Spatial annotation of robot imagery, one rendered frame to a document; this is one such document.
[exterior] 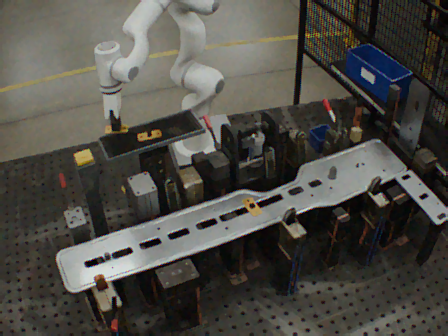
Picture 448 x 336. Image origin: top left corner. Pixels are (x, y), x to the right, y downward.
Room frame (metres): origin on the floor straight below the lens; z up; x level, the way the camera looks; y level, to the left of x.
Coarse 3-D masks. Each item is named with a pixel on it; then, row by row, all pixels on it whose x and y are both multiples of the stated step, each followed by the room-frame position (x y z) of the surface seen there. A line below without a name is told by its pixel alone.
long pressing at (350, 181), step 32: (320, 160) 1.50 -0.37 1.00; (352, 160) 1.50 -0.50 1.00; (384, 160) 1.51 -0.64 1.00; (256, 192) 1.33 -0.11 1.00; (320, 192) 1.33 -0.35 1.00; (352, 192) 1.33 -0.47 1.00; (160, 224) 1.18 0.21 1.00; (192, 224) 1.18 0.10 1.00; (224, 224) 1.19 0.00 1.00; (256, 224) 1.18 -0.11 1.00; (64, 256) 1.02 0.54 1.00; (96, 256) 1.03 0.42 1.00; (128, 256) 1.04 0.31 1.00; (160, 256) 1.04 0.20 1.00
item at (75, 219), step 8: (80, 208) 1.19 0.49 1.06; (72, 216) 1.15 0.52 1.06; (80, 216) 1.15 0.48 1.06; (72, 224) 1.12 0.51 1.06; (80, 224) 1.12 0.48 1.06; (72, 232) 1.10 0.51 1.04; (80, 232) 1.11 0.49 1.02; (88, 232) 1.13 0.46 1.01; (80, 240) 1.11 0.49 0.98; (88, 240) 1.12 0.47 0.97; (88, 264) 1.12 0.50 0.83; (96, 264) 1.13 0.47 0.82
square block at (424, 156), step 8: (416, 152) 1.49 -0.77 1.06; (424, 152) 1.49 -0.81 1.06; (416, 160) 1.47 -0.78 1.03; (424, 160) 1.44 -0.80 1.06; (432, 160) 1.44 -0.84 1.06; (416, 168) 1.46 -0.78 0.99; (424, 168) 1.42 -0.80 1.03; (432, 168) 1.45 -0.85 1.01; (424, 176) 1.43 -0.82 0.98; (416, 208) 1.45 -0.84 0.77; (416, 216) 1.45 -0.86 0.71
